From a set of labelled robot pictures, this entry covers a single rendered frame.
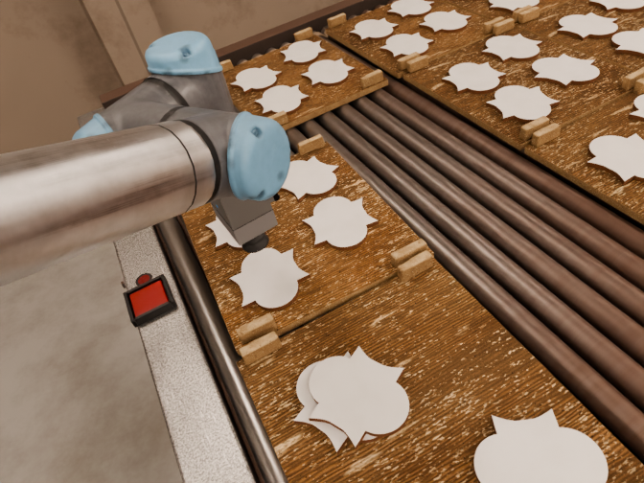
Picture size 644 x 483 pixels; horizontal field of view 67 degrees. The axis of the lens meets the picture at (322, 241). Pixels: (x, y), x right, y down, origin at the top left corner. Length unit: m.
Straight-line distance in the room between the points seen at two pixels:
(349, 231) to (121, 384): 1.41
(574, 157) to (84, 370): 1.87
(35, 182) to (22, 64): 2.79
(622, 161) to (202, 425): 0.81
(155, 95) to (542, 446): 0.57
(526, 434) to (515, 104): 0.71
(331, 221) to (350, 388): 0.33
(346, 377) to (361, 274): 0.19
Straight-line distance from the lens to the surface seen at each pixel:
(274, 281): 0.80
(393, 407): 0.64
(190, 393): 0.77
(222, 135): 0.42
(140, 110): 0.51
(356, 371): 0.67
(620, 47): 1.37
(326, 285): 0.78
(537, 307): 0.79
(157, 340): 0.85
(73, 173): 0.34
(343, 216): 0.88
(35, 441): 2.15
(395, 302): 0.75
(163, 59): 0.56
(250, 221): 0.67
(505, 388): 0.68
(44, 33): 3.08
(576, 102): 1.17
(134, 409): 1.98
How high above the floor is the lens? 1.53
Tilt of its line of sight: 44 degrees down
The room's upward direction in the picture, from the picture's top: 14 degrees counter-clockwise
